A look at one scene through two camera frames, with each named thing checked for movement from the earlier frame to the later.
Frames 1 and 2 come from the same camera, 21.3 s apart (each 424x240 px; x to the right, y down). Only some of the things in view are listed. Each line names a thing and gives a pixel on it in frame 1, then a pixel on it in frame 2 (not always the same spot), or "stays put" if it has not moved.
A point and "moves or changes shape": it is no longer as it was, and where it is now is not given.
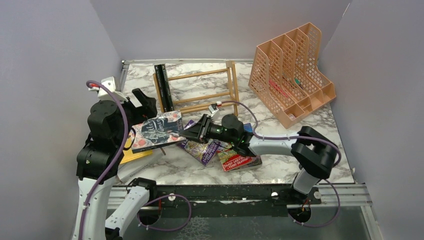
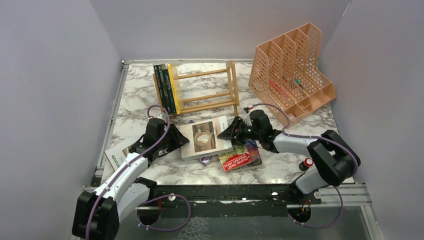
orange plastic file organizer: [285, 76] stays put
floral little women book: [164, 130] moves or changes shape
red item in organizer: [275, 86] stays put
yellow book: [128, 155] -> [176, 87]
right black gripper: [198, 131] -> [230, 133]
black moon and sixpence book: [163, 92] stays put
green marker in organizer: [297, 81] stays put
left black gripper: [147, 110] -> [179, 139]
